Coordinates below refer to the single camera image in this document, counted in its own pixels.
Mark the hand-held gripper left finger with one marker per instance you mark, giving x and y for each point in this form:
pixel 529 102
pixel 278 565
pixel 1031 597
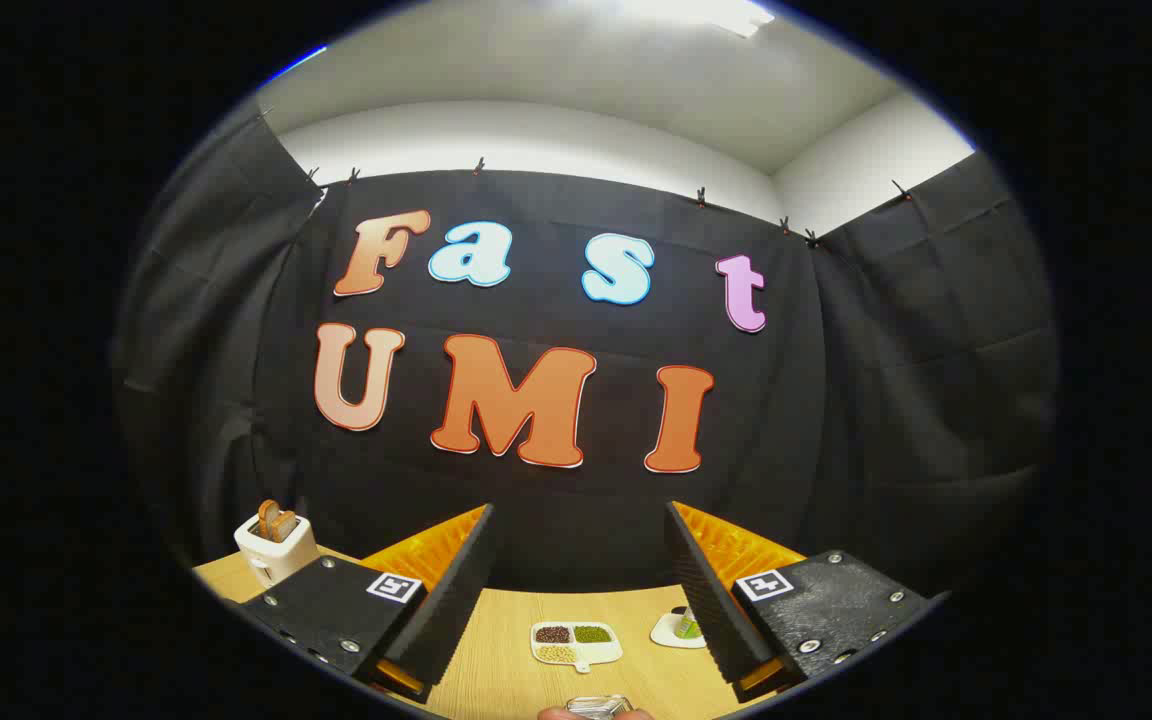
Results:
pixel 456 590

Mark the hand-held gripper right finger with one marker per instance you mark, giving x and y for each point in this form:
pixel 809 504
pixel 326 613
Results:
pixel 706 590

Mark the green label bottle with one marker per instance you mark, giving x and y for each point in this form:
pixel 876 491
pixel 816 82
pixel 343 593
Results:
pixel 688 626

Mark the small white dish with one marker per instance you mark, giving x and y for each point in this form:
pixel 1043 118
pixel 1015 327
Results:
pixel 666 633

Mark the pile of dark red beans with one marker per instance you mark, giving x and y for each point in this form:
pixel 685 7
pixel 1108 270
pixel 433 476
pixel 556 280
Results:
pixel 553 634

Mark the white divided tray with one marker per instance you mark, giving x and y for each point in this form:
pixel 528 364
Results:
pixel 608 648

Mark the pile of yellow soybeans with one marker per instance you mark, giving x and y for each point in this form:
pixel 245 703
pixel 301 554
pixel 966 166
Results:
pixel 557 654

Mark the pile of green beans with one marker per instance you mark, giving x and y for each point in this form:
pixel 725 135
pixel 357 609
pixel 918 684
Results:
pixel 591 633

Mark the white toaster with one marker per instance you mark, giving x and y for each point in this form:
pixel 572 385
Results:
pixel 281 560

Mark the toasted bread slice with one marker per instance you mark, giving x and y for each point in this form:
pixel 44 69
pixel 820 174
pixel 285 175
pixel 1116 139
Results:
pixel 288 527
pixel 266 518

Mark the black backdrop cloth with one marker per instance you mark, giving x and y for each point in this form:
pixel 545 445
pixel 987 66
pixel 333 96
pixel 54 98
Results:
pixel 836 400

